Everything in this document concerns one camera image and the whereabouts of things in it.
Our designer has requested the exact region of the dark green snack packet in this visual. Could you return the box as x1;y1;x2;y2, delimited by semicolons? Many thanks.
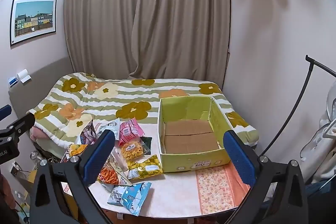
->
140;136;153;156

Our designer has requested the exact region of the white paper roll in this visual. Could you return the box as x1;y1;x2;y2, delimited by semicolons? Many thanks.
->
16;69;32;83

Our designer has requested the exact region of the framed wall poster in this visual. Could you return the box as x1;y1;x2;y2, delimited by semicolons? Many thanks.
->
10;0;57;46

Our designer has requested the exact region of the purple illustrated snack packet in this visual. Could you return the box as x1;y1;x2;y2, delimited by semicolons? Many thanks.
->
79;119;101;146

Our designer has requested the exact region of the orange sticks snack packet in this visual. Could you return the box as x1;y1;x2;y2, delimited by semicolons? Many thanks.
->
97;153;129;186

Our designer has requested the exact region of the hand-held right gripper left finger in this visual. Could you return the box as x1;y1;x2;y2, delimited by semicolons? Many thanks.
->
29;130;116;224

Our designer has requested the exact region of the clear packet of yellow snacks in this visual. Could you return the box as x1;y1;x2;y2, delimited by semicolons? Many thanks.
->
119;140;145;161

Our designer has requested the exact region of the grey padded headboard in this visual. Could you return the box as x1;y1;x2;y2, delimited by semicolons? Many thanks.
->
7;56;75;119

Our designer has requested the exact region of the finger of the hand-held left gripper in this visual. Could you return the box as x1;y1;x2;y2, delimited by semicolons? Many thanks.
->
0;105;12;121
0;113;36;146

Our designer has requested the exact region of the white orange floral cloth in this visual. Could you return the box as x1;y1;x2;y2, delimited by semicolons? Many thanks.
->
63;122;252;220

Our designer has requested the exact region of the green fabric storage bin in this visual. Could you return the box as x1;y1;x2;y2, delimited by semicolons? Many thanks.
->
157;96;231;173

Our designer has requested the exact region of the light blue snack packet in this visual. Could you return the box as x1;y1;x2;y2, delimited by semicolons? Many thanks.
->
107;182;152;215

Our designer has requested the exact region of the black curved pole stand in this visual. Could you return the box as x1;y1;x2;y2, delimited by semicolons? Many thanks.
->
259;55;336;159

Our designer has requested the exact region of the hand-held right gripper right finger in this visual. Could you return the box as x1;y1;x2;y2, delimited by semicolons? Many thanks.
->
223;130;307;224

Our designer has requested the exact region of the yellow orange snack packet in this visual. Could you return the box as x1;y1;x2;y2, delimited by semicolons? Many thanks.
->
66;143;88;161

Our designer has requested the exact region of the green striped floral blanket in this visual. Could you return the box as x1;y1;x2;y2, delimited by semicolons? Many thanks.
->
26;72;259;149

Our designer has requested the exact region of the pink snack packet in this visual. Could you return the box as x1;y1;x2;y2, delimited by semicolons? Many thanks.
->
119;118;145;146

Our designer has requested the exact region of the white hanging clothing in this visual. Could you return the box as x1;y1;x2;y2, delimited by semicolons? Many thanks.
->
299;88;336;188

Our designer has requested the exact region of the gold yellow snack packet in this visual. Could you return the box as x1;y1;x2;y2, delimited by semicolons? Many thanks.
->
127;154;164;180

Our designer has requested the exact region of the pink pillow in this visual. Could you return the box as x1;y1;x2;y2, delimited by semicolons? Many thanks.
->
29;126;53;142

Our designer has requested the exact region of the beige curtain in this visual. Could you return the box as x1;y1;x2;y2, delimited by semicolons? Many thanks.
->
64;0;232;81

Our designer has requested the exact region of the white grey snack packet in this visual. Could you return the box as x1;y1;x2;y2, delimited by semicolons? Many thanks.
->
98;119;121;135

